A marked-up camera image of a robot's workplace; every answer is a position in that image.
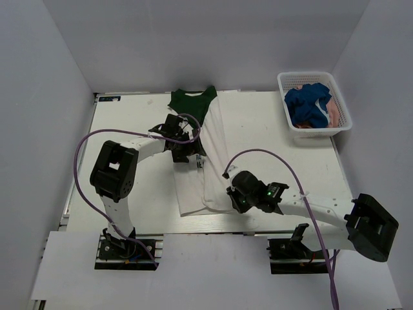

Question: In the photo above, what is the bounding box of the blue t-shirt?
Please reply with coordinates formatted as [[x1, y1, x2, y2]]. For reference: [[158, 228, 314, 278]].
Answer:
[[283, 82, 333, 129]]

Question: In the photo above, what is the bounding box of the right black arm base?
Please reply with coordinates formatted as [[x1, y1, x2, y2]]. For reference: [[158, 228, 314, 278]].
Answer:
[[267, 238, 328, 275]]

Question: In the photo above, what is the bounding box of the white green-sleeved printed t-shirt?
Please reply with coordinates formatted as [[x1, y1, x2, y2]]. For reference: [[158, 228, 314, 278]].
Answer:
[[168, 86, 232, 217]]

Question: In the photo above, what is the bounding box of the pink t-shirt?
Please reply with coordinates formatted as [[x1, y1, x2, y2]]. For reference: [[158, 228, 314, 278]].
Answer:
[[290, 84, 341, 129]]

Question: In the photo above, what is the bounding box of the white plastic basket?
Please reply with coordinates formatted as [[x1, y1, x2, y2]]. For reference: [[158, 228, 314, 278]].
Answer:
[[277, 72, 352, 139]]

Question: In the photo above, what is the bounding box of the blue label sticker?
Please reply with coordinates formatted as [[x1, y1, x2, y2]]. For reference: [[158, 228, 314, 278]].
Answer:
[[98, 96, 121, 102]]

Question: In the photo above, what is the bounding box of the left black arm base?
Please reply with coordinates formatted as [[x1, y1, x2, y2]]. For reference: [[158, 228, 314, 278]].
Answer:
[[94, 235, 163, 271]]

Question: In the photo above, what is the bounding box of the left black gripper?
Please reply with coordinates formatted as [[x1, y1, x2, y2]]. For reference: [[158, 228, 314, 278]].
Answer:
[[171, 129, 205, 163]]

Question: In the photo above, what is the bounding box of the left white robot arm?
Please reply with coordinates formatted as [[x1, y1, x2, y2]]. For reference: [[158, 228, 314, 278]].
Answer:
[[90, 114, 205, 258]]

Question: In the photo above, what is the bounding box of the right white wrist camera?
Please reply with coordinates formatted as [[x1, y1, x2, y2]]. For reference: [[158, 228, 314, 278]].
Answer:
[[222, 165, 241, 191]]

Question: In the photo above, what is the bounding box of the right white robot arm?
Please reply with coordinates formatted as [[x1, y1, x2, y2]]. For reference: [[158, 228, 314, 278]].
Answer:
[[223, 168, 399, 262]]

